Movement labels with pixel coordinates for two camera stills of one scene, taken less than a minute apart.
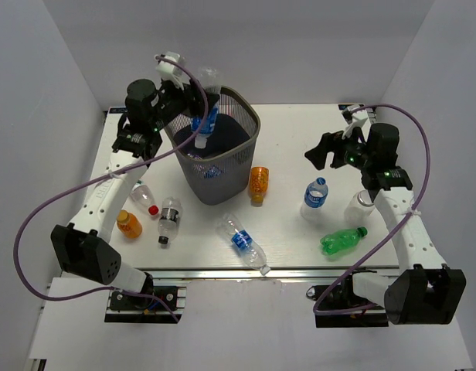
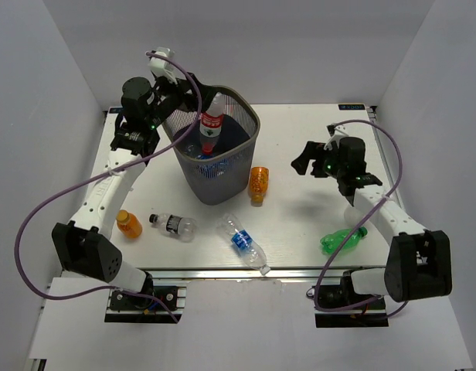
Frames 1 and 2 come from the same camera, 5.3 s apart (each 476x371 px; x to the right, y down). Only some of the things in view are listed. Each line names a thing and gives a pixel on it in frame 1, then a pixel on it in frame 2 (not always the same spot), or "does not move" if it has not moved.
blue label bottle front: [229, 228] does not move
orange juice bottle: [129, 223] does not move
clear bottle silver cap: [358, 209] does not move
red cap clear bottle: [144, 198] → [211, 123]
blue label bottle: [209, 125] → [196, 152]
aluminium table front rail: [263, 273] does not move
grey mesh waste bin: [219, 174] does not move
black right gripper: [329, 143] → [311, 151]
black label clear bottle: [169, 220] → [183, 229]
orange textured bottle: [259, 185] does not move
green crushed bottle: [341, 239] does not move
